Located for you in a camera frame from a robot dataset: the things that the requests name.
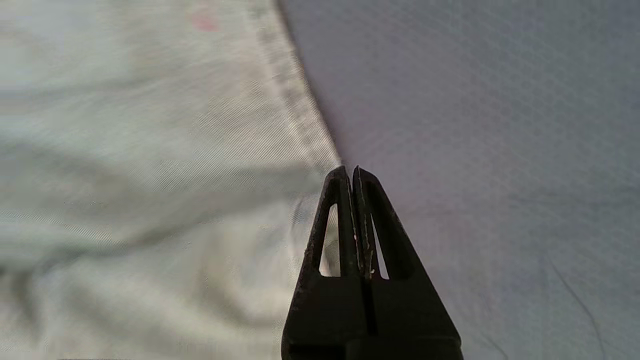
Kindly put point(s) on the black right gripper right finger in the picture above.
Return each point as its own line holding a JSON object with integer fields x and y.
{"x": 405, "y": 310}

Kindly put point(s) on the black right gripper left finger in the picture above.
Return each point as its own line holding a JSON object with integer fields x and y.
{"x": 325, "y": 310}

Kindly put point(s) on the light blue denim shorts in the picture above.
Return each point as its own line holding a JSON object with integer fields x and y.
{"x": 150, "y": 175}

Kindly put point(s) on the blue bed sheet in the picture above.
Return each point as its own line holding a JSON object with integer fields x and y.
{"x": 500, "y": 150}

